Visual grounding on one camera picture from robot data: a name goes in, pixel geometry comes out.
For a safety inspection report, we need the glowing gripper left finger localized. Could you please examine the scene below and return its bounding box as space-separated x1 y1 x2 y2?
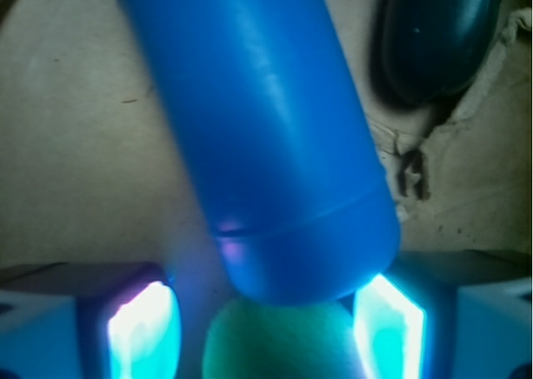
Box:
1 262 182 378

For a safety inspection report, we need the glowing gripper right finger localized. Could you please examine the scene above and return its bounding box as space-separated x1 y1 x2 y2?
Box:
353 252 532 378

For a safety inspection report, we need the green plush animal toy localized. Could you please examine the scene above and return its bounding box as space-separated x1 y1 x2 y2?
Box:
202 298 366 378

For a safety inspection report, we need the dark green oval case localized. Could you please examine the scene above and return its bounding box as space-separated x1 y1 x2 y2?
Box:
376 0 501 107

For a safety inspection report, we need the blue plastic bottle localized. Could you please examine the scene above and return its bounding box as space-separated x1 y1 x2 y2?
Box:
119 0 401 305

